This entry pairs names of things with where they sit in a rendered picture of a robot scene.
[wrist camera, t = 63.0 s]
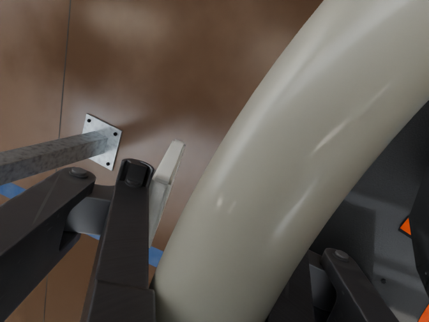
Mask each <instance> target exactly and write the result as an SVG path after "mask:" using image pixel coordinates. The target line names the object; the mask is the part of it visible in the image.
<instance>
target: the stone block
mask: <svg viewBox="0 0 429 322"><path fill-rule="evenodd" d="M409 225H410V233H411V238H412V246H413V251H414V259H415V263H416V270H417V271H418V274H419V277H420V279H421V282H422V283H423V286H424V288H425V291H426V293H427V295H428V298H429V161H428V165H427V167H426V170H425V173H424V176H423V179H422V181H421V184H420V187H419V190H418V193H417V196H416V198H415V201H414V204H413V207H412V209H411V212H410V215H409Z"/></svg>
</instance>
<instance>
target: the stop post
mask: <svg viewBox="0 0 429 322"><path fill-rule="evenodd" d="M122 133H123V131H122V130H120V129H118V128H116V127H114V126H112V125H110V124H108V123H106V122H104V121H102V120H100V119H98V118H96V117H94V116H92V115H90V114H86V119H85V123H84V128H83V132H82V134H79V135H74V136H70V137H65V138H62V139H56V140H53V141H48V142H43V143H39V144H34V145H30V146H25V147H21V148H16V149H11V150H8V151H2V152H0V186H1V185H4V184H7V183H11V182H13V181H17V180H21V179H23V178H27V177H30V176H33V175H36V174H40V173H43V172H46V171H49V170H52V169H56V168H58V167H62V166H65V165H68V164H72V163H75V162H78V161H81V160H85V159H87V158H89V159H91V160H93V161H94V162H96V163H98V164H100V165H102V166H104V167H106V168H107V169H110V170H111V171H113V168H114V164H115V161H116V156H117V151H118V148H119V143H120V140H121V136H122Z"/></svg>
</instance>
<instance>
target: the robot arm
mask: <svg viewBox="0 0 429 322"><path fill-rule="evenodd" d="M185 146H186V145H185V144H184V142H183V141H179V140H177V139H175V141H172V143H171V145H170V146H169V148H168V150H167V152H166V154H165V156H164V157H163V159H162V161H161V163H160V165H159V166H158V168H157V170H155V169H154V167H153V166H151V165H150V164H148V163H146V162H143V161H141V160H137V159H133V158H126V159H123V160H122V161H121V165H120V168H119V172H118V175H117V179H116V183H115V185H113V186H105V185H97V184H94V183H95V181H96V176H95V175H94V174H93V173H92V172H89V171H87V170H85V169H83V168H81V167H65V168H62V169H60V170H59V171H57V172H55V173H54V174H52V175H50V176H49V177H47V178H45V179H44V180H42V181H40V182H38V183H37V184H35V185H33V186H32V187H30V188H28V189H27V190H25V191H23V192H21V193H20V194H18V195H16V196H15V197H13V198H11V199H10V200H8V201H6V202H5V203H3V204H1V205H0V322H4V321H5V320H6V319H7V318H8V317H9V316H10V315H11V313H12V312H13V311H14V310H15V309H16V308H17V307H18V306H19V305H20V304H21V303H22V302H23V301H24V300H25V298H26V297H27V296H28V295H29V294H30V293H31V292H32V290H33V289H34V288H35V287H36V286H37V285H38V284H39V283H40V282H41V281H42V280H43V279H44V278H45V277H46V275H47V274H48V273H49V272H50V271H51V270H52V269H53V267H55V265H56V264H58V262H60V260H61V259H62V258H63V257H64V256H65V255H66V254H67V252H68V251H69V250H70V249H71V248H72V247H73V246H74V245H75V244H76V243H77V242H78V241H79V239H80V236H81V233H84V234H93V235H98V236H100V239H99V243H98V248H97V251H96V256H95V259H94V264H93V269H92V272H91V277H90V280H89V285H88V289H87V293H86V299H85V302H84V306H83V310H82V315H81V318H80V322H156V304H155V291H154V290H153V289H149V248H150V247H151V244H152V242H153V238H154V236H155V233H156V230H157V228H158V224H159V222H160V219H161V217H162V214H163V211H164V208H165V205H166V203H167V199H168V198H169V194H170V191H171V189H172V186H173V182H174V179H175V177H176V173H177V170H178V167H179V164H180V161H181V158H182V156H183V152H184V149H185ZM265 322H399V320H398V319H397V318H396V316H395V315H394V314H393V312H392V311H391V309H390V308H389V307H388V305H387V304H386V303H385V301H384V300H383V299H382V297H381V296H380V294H379V293H378V292H377V290H376V289H375V288H374V286H373V285H372V283H371V282H370V281H369V280H368V278H367V276H366V275H365V274H364V273H363V271H362V270H361V269H360V267H359V266H358V264H357V263H356V262H355V260H353V258H351V257H350V256H348V254H347V253H345V252H344V251H342V250H336V249H332V248H326V249H325V251H324V253H323V255H322V256H321V255H319V254H317V253H314V252H312V251H310V250H309V249H308V250H307V252H306V254H305V255H304V257H303V258H302V260H301V261H300V263H299V264H298V266H297V268H296V269H295V270H294V273H293V274H292V276H291V277H290V279H289V281H288V283H287V284H286V286H285V287H284V289H283V291H282V292H281V294H280V296H279V297H278V299H277V301H276V303H275V305H274V306H273V308H272V310H271V312H270V313H269V316H268V317H267V319H266V321H265Z"/></svg>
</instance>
